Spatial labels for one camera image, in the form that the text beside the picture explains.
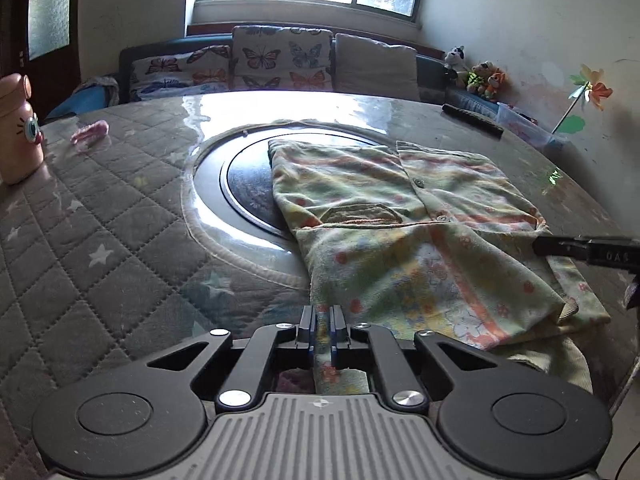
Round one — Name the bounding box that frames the low butterfly print cushion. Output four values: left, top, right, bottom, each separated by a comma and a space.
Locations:
129, 45, 233, 103

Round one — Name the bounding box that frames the black and white plush toy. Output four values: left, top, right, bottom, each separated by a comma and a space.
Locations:
444, 45, 471, 81

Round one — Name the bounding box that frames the small pink toy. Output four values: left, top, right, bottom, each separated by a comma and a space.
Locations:
71, 120, 110, 145

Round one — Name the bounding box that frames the flat black bar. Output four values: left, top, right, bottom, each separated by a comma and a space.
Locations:
442, 104, 505, 138

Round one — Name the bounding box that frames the dark sofa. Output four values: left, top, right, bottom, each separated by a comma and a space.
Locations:
44, 35, 501, 121

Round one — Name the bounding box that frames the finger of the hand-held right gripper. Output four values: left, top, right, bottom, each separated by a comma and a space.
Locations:
532, 234, 640, 274

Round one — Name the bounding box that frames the colourful toy pinwheel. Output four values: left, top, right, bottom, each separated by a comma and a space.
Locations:
551, 64, 614, 135

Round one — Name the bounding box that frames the dark wooden glass door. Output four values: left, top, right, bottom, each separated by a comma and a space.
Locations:
0, 0, 83, 121

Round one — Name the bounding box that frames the pink cartoon-eye bottle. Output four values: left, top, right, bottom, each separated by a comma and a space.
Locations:
0, 73, 47, 186

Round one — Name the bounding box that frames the plush toys group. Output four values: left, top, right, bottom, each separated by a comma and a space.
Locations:
467, 61, 507, 101

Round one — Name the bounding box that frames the large butterfly print cushion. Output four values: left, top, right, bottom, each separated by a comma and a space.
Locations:
229, 25, 335, 93

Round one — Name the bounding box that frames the black round table turntable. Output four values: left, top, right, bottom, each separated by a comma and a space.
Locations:
193, 129, 396, 252

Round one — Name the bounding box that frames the pastel printed button shirt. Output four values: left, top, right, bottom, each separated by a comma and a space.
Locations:
267, 137, 614, 397

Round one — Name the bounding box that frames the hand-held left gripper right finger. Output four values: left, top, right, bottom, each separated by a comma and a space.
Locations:
329, 305, 506, 412

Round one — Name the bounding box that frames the plain beige cushion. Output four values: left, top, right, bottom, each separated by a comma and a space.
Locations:
334, 33, 422, 102

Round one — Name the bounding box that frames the clear plastic storage box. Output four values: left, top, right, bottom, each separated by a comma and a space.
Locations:
496, 101, 571, 150

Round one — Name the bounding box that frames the blue cloth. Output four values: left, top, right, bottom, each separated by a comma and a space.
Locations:
45, 76, 121, 120

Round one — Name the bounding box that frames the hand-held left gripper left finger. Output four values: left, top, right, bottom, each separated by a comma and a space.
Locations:
145, 305, 319, 409

